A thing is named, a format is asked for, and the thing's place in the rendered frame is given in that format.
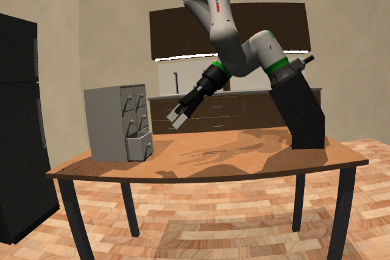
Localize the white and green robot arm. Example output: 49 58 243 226
183 0 314 90

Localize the grey small chest of drawers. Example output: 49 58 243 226
83 84 149 162

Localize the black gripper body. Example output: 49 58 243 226
196 77 216 97

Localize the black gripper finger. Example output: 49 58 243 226
167 85 204 122
172 98 204 129

